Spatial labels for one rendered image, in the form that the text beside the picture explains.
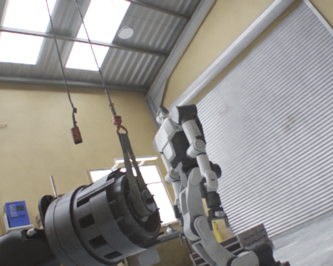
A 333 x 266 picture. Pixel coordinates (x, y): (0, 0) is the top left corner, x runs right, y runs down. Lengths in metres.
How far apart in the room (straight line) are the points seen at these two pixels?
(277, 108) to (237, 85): 1.27
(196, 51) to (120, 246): 7.54
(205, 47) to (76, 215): 7.31
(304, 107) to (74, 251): 5.81
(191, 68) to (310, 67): 3.54
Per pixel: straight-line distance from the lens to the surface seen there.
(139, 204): 1.76
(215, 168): 2.12
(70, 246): 1.83
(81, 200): 1.79
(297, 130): 6.85
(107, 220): 1.66
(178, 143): 2.03
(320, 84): 6.73
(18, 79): 8.04
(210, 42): 8.52
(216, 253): 1.94
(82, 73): 8.66
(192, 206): 1.94
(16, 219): 6.18
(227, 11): 8.40
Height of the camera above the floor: 0.47
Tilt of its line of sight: 22 degrees up
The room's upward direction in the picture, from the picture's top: 23 degrees counter-clockwise
